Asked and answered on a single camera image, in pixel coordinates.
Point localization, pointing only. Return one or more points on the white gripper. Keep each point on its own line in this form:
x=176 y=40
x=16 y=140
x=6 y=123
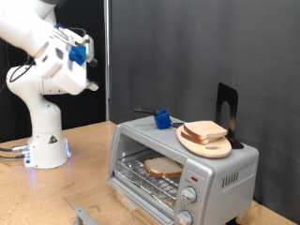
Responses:
x=68 y=78

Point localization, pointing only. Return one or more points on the metal spatula with blue block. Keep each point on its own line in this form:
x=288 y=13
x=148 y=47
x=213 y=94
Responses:
x=163 y=120

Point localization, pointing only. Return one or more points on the white bread slice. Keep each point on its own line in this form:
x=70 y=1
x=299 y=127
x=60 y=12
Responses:
x=195 y=140
x=204 y=128
x=162 y=167

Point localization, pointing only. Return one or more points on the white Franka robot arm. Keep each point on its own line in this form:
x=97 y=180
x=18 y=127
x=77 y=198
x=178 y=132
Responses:
x=40 y=125

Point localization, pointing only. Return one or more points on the silver oven knob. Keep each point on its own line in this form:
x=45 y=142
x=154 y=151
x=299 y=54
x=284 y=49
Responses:
x=184 y=218
x=189 y=195

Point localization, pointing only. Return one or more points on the silver toaster oven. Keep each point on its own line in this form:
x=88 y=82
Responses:
x=218 y=175

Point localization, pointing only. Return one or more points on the silver metal pole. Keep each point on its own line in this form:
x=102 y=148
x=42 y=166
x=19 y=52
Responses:
x=107 y=78

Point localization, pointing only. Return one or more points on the black backdrop curtain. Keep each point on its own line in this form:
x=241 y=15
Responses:
x=93 y=109

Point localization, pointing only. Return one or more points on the dark grey backdrop curtain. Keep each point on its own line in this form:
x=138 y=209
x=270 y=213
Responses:
x=218 y=47

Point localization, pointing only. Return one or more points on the black metal bookend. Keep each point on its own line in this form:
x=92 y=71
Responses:
x=225 y=97

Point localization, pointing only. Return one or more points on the round wooden cutting board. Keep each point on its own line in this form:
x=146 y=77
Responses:
x=215 y=150

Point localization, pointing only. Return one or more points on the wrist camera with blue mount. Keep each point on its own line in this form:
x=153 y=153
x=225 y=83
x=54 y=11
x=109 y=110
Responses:
x=78 y=54

